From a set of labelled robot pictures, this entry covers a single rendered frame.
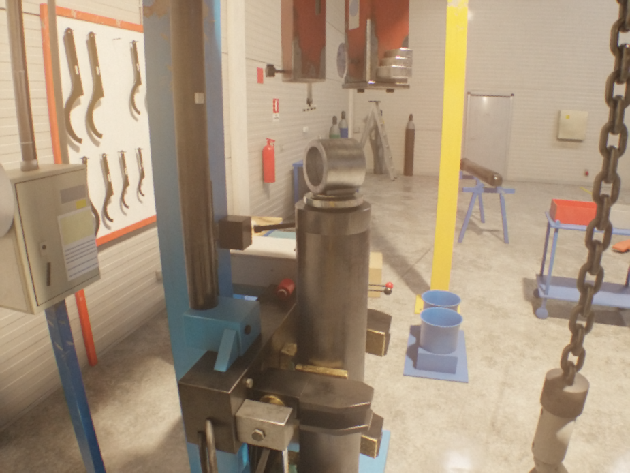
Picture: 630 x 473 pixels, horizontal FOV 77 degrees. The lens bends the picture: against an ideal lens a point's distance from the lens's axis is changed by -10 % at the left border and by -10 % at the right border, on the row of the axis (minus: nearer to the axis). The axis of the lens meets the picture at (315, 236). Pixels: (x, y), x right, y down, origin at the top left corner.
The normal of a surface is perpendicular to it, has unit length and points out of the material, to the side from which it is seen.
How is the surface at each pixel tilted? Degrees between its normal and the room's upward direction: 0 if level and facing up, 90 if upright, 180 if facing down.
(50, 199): 90
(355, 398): 0
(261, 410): 0
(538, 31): 90
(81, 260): 90
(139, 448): 0
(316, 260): 90
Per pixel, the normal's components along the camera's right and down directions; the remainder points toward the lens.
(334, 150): 0.35, -0.37
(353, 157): 0.41, -0.08
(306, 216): -0.69, 0.21
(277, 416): 0.00, -0.96
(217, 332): -0.26, 0.28
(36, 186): 0.96, 0.07
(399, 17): 0.45, 0.26
